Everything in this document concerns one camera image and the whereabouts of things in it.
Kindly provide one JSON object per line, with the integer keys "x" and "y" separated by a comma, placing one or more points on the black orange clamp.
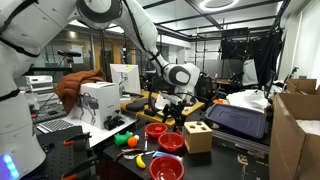
{"x": 72, "y": 140}

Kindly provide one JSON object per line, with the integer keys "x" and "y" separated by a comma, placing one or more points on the orange toy carrot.
{"x": 133, "y": 141}

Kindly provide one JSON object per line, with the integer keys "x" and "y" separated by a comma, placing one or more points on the middle red bowl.
{"x": 171, "y": 142}

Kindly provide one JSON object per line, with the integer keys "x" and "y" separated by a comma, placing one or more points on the blue toothpaste tube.
{"x": 163, "y": 154}

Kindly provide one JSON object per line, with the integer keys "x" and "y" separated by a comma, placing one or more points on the white dome object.
{"x": 161, "y": 102}

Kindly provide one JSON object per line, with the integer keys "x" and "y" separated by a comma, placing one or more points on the near red bowl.
{"x": 166, "y": 168}

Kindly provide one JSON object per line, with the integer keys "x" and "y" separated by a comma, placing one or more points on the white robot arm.
{"x": 27, "y": 26}

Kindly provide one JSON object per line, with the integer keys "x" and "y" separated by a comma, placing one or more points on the far red bowl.
{"x": 155, "y": 130}

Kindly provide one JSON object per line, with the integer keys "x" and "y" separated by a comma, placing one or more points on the brown puffer jacket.
{"x": 68, "y": 88}

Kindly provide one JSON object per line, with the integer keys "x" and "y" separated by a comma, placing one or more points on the blue plastic bin lid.
{"x": 246, "y": 121}

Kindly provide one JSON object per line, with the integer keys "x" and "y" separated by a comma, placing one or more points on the yellow toy banana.
{"x": 139, "y": 162}

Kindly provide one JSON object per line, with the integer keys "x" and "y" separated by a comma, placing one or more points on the white robot dog box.
{"x": 95, "y": 102}

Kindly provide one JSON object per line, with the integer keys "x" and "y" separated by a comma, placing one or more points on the red handled tool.
{"x": 146, "y": 141}

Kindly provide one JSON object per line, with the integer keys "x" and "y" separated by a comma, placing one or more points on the metal spoon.
{"x": 130, "y": 157}

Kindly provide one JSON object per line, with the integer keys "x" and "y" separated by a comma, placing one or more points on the black curtain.
{"x": 263, "y": 49}

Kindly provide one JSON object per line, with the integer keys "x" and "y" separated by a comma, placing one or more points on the large cardboard box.
{"x": 294, "y": 153}

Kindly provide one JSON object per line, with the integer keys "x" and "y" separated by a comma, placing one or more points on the white monitor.
{"x": 126, "y": 76}

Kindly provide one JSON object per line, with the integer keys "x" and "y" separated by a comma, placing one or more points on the black game controller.
{"x": 112, "y": 122}

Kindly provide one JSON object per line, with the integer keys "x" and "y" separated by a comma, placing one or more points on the white plastic bag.
{"x": 251, "y": 99}

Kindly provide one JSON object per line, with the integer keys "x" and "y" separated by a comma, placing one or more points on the wooden shape sorter box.
{"x": 197, "y": 137}

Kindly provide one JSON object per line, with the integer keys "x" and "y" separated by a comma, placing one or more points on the red bowl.
{"x": 166, "y": 168}
{"x": 155, "y": 130}
{"x": 171, "y": 142}

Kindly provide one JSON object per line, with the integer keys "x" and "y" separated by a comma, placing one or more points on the keyboard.
{"x": 54, "y": 125}

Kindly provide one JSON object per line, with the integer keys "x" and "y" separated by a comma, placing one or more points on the green toy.
{"x": 120, "y": 139}

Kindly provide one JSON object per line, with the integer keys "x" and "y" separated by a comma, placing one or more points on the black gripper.
{"x": 174, "y": 111}

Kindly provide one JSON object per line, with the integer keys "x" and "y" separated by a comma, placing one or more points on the wooden desk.
{"x": 170, "y": 122}

